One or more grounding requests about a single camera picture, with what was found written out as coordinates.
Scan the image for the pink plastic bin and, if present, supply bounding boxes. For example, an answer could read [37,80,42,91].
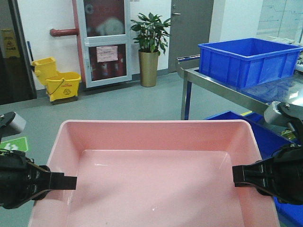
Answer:
[29,120,279,227]

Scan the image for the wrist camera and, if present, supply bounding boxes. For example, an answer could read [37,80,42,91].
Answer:
[264,101,303,143]
[0,112,27,140]

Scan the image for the red pipe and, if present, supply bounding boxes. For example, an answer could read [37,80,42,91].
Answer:
[49,28,79,37]

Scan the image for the blue crate under table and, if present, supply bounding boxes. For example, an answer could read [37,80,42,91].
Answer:
[206,111,303,227]

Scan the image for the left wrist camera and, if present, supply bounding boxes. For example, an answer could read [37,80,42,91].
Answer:
[0,112,27,140]

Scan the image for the yellow caution floor sign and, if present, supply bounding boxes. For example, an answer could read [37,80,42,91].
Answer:
[1,29,20,59]

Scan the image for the stainless steel table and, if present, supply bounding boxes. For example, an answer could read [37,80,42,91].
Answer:
[175,55,303,120]

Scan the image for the blue plastic crate on table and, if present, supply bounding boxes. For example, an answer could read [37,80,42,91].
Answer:
[198,38,303,89]

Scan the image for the yellow mop bucket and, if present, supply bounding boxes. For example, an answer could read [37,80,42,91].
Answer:
[31,57,81,103]

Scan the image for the green potted plant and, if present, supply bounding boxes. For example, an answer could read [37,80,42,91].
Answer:
[130,12,171,55]

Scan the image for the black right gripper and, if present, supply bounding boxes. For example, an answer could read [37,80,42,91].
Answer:
[232,144,303,205]

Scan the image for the grey door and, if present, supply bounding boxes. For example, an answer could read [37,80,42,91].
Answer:
[168,0,214,73]

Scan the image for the gold plant pot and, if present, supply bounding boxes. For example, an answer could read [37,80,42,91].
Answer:
[139,51,159,87]

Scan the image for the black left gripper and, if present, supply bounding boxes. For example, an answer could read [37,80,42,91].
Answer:
[0,149,77,209]

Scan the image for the fire hose cabinet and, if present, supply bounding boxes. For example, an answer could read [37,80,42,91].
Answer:
[72,0,132,88]

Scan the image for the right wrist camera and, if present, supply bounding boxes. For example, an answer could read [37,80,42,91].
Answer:
[264,101,303,143]

